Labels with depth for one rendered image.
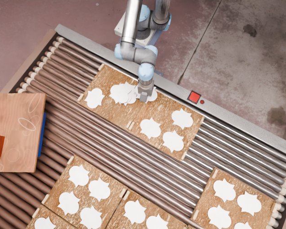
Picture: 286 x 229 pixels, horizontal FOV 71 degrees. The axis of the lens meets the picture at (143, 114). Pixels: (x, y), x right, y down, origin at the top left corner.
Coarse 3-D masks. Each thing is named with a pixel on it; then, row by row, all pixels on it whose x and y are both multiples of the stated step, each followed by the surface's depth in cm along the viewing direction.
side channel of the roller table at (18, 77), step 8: (48, 32) 156; (56, 32) 156; (48, 40) 154; (56, 40) 160; (40, 48) 152; (48, 48) 156; (32, 56) 150; (40, 56) 153; (24, 64) 149; (32, 64) 150; (16, 72) 147; (24, 72) 147; (16, 80) 146; (24, 80) 151; (8, 88) 144; (16, 88) 148
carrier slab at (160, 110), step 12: (144, 108) 140; (156, 108) 140; (168, 108) 140; (180, 108) 139; (156, 120) 138; (168, 120) 137; (132, 132) 136; (180, 132) 135; (192, 132) 135; (156, 144) 133; (180, 156) 131
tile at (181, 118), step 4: (176, 112) 138; (180, 112) 138; (184, 112) 138; (172, 116) 137; (176, 116) 137; (180, 116) 137; (184, 116) 137; (188, 116) 137; (176, 120) 136; (180, 120) 136; (184, 120) 136; (188, 120) 136; (192, 120) 136; (176, 124) 136; (180, 124) 135; (184, 124) 135; (188, 124) 135
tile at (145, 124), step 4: (144, 120) 137; (148, 120) 137; (152, 120) 137; (140, 124) 136; (144, 124) 136; (148, 124) 136; (152, 124) 136; (156, 124) 136; (144, 128) 135; (148, 128) 135; (152, 128) 135; (156, 128) 135; (140, 132) 135; (144, 132) 135; (148, 132) 134; (152, 132) 134; (156, 132) 134; (160, 132) 134; (148, 136) 134; (152, 136) 134; (156, 136) 134
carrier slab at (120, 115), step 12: (108, 72) 147; (120, 72) 147; (96, 84) 145; (108, 84) 145; (132, 84) 145; (84, 96) 143; (108, 96) 143; (96, 108) 141; (108, 108) 140; (120, 108) 140; (132, 108) 140; (108, 120) 139; (120, 120) 138; (132, 120) 138
